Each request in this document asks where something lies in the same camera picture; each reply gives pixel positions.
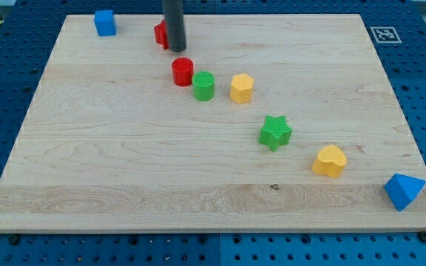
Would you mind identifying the red star block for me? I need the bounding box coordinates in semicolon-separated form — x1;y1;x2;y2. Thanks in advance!
153;20;169;50

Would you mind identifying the green star block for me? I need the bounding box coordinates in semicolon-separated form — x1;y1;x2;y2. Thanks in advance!
259;115;293;151

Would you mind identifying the blue cube block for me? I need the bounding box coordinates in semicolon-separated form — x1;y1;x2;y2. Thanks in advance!
94;10;117;36

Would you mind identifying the yellow hexagon block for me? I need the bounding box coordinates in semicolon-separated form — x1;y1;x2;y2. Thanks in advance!
230;73;254;104

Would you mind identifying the green cylinder block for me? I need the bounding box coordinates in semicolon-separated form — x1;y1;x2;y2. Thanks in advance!
192;71;214;101

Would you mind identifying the light wooden board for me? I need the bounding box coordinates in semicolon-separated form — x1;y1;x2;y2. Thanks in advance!
0;14;426;234

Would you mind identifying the red cylinder block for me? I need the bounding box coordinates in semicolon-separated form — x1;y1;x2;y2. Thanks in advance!
171;57;194;86

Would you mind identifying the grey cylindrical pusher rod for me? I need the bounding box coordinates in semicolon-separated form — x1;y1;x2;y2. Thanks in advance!
161;0;186;52

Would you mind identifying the yellow heart block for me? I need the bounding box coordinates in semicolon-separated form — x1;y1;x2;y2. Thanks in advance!
311;145;348;178

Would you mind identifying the blue triangle block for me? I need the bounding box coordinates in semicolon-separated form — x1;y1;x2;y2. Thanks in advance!
384;174;426;211

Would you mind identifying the white fiducial marker tag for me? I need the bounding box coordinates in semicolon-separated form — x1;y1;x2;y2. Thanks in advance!
370;26;402;44

